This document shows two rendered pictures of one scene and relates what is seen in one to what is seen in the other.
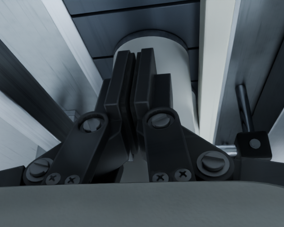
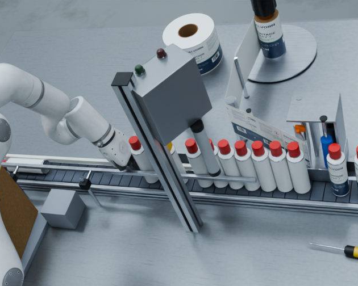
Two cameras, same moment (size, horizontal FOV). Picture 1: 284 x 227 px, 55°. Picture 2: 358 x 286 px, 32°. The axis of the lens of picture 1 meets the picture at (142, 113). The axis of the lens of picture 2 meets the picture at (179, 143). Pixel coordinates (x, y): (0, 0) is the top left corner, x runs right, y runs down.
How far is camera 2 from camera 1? 2.09 m
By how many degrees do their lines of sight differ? 95
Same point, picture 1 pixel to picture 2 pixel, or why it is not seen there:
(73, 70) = (169, 210)
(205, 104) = not seen: hidden behind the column
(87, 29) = (141, 185)
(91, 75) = (154, 190)
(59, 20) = (138, 189)
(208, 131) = not seen: hidden behind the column
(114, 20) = (142, 181)
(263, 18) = not seen: hidden behind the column
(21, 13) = (146, 211)
